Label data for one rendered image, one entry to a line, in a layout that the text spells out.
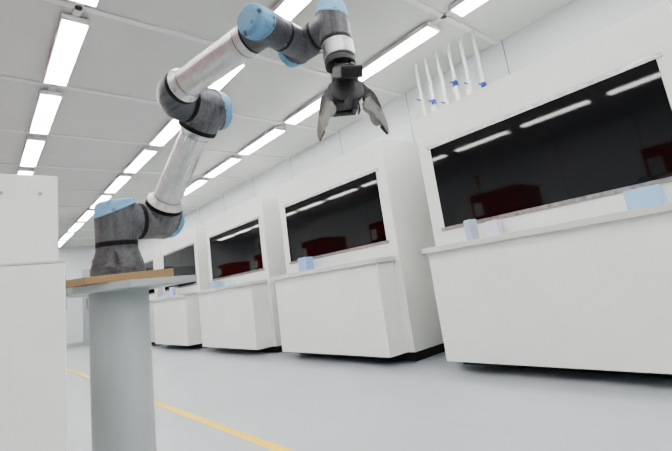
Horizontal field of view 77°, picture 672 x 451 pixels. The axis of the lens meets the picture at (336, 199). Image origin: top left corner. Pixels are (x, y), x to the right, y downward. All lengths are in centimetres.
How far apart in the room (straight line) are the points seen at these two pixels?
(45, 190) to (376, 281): 315
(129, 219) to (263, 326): 424
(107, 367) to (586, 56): 293
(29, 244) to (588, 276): 258
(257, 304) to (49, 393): 484
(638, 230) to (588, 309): 51
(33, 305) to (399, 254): 332
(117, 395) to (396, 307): 278
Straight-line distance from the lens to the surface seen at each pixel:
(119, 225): 140
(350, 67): 89
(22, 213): 78
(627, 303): 275
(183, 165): 139
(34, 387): 71
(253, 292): 546
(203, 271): 751
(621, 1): 420
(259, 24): 99
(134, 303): 137
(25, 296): 71
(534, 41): 437
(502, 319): 305
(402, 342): 384
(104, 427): 141
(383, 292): 371
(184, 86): 119
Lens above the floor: 74
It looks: 11 degrees up
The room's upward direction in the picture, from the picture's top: 8 degrees counter-clockwise
